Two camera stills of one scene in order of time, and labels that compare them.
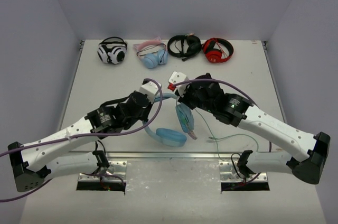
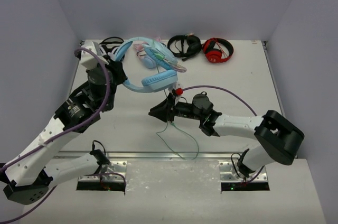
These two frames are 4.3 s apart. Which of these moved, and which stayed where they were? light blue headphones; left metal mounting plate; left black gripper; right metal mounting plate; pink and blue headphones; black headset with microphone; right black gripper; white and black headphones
Moved: light blue headphones; left black gripper; right black gripper
Stayed: left metal mounting plate; pink and blue headphones; right metal mounting plate; black headset with microphone; white and black headphones
